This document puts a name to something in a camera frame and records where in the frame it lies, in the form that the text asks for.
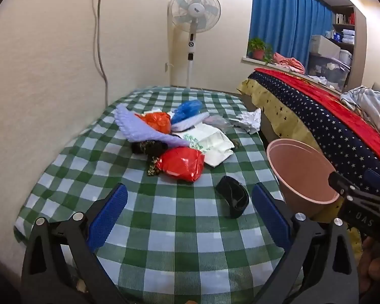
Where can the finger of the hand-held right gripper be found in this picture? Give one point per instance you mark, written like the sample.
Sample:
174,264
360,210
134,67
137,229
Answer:
376,179
367,215

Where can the pale purple foam sheet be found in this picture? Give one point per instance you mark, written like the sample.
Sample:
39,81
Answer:
136,128

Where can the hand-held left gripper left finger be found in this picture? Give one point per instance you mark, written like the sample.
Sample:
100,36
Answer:
109,215

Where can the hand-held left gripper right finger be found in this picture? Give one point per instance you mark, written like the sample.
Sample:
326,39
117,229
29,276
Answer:
270,215

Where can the crumpled white cloth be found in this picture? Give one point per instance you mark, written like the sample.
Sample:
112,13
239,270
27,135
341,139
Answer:
248,120

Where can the pink cloth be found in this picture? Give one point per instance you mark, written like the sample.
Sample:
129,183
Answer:
288,61

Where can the red plastic bag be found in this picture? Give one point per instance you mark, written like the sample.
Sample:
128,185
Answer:
180,164

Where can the clear storage box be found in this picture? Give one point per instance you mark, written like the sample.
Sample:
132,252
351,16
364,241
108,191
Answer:
327,68

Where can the small white lidded box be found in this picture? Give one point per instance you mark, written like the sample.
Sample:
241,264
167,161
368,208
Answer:
346,57

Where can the white green-printed plastic bag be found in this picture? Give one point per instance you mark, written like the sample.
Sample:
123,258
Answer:
209,142

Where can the small dark wrapper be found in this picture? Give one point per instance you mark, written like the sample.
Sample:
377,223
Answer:
236,144

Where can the blue plastic bag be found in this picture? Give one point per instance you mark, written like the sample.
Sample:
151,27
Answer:
186,109

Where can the row of books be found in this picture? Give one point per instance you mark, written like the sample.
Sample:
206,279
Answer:
342,18

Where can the striped duvet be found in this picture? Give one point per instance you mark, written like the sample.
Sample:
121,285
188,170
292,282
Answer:
370,104

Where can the red blanket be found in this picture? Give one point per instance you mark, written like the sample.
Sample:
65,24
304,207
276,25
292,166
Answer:
335,107

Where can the pale cardboard box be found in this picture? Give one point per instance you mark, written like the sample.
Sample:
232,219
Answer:
324,46

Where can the potted green plant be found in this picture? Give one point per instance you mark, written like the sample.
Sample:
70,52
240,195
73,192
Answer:
258,49

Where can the green checkered tablecloth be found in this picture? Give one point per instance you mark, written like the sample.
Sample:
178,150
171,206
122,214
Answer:
177,228

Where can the pink plastic bucket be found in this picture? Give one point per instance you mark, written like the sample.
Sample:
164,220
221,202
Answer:
300,177

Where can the orange plastic bag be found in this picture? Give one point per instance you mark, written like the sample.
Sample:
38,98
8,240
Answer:
156,122

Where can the blue curtain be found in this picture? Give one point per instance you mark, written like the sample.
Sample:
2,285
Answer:
281,15

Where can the black patterned cloth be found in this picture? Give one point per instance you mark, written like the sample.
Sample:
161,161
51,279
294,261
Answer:
148,147

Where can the bookshelf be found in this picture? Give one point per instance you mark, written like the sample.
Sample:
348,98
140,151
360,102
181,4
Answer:
343,25

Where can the clear plastic bag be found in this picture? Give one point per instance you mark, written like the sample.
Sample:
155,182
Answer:
217,122

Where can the bed with starry blanket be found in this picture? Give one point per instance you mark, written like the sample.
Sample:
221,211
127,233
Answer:
319,126

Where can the stack of white packets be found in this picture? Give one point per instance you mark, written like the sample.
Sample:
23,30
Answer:
349,35

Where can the yellow star bedsheet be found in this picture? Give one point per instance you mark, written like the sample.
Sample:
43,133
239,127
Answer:
272,107

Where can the small white fan socket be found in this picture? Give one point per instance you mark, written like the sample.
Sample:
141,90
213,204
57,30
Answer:
168,66

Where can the white standing fan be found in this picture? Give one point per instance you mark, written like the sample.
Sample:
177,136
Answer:
194,9

